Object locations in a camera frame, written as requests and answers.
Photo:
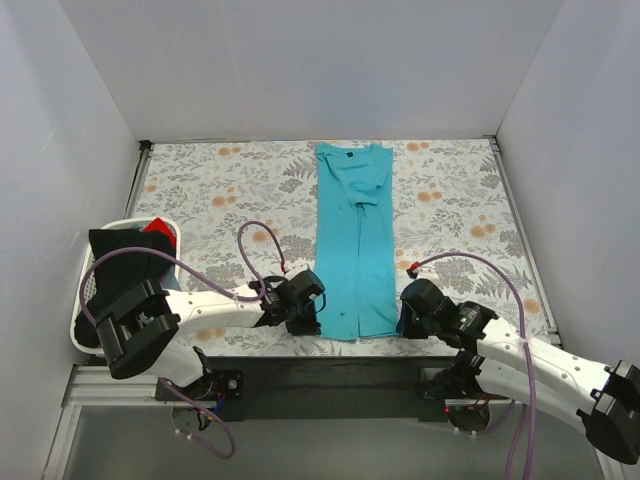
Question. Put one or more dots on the red t shirt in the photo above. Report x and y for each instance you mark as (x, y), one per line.
(161, 226)

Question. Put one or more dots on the black t shirt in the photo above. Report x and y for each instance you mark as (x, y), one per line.
(124, 271)

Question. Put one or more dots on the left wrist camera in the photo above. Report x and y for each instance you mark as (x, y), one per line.
(306, 286)

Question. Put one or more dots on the floral table mat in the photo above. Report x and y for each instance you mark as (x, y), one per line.
(246, 205)

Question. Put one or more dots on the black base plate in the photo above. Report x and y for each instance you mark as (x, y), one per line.
(303, 388)

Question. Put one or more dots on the turquoise t shirt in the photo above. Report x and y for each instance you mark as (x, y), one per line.
(355, 249)

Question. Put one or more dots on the white laundry basket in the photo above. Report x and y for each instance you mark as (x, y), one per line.
(82, 332)

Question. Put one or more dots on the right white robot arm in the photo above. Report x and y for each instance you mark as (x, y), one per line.
(597, 399)

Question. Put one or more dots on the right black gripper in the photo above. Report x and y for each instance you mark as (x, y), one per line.
(407, 325)

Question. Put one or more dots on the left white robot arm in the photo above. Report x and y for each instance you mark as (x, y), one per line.
(139, 332)

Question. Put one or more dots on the aluminium frame rail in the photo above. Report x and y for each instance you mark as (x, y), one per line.
(94, 386)

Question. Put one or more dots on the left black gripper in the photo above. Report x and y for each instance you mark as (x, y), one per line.
(304, 325)

